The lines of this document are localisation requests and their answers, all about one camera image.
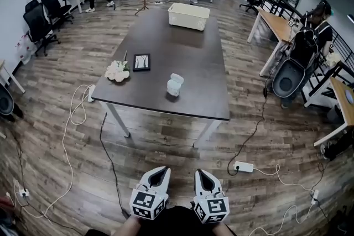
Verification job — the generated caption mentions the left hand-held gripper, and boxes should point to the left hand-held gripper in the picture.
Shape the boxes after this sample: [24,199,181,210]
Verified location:
[129,165,171,221]

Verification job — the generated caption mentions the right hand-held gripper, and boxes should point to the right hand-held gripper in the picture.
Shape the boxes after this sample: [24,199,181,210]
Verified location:
[193,169,231,225]

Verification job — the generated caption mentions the clear cotton swab container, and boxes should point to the clear cotton swab container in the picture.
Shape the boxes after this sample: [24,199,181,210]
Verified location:
[166,79,182,97]

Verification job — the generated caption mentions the clear container lid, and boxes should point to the clear container lid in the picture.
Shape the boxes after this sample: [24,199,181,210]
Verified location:
[170,72,185,86]

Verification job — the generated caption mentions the person's left forearm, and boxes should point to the person's left forearm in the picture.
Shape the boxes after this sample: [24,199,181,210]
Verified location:
[111,215,145,236]

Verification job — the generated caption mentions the person's right forearm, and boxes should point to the person's right forearm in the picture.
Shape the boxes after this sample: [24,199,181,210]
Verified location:
[211,222,231,236]

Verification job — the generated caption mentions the person's black clothing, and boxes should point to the person's black clothing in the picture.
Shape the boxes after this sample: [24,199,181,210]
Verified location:
[85,204,222,236]

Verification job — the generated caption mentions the white flower bouquet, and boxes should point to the white flower bouquet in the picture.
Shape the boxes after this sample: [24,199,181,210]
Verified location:
[104,50,131,83]

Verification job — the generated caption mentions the dark brown table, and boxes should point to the dark brown table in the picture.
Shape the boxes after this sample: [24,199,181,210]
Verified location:
[91,9,231,149]

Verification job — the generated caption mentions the wooden desk white legs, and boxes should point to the wooden desk white legs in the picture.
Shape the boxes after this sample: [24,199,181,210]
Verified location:
[247,5,299,77]
[304,76,354,148]
[0,59,26,95]

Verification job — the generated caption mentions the white plastic basket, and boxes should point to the white plastic basket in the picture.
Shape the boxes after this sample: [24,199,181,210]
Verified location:
[167,2,211,32]

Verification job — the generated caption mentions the floral bag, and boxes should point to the floral bag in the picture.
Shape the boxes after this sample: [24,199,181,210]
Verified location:
[14,31,38,65]

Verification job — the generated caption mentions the black cable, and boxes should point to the black cable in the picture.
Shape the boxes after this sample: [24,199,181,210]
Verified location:
[99,112,131,219]
[227,74,271,176]

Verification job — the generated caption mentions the white cable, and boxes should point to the white cable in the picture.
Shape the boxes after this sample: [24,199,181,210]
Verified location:
[12,83,92,219]
[248,164,317,236]

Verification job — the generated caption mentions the black picture frame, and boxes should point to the black picture frame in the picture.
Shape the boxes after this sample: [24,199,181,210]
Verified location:
[132,53,152,73]

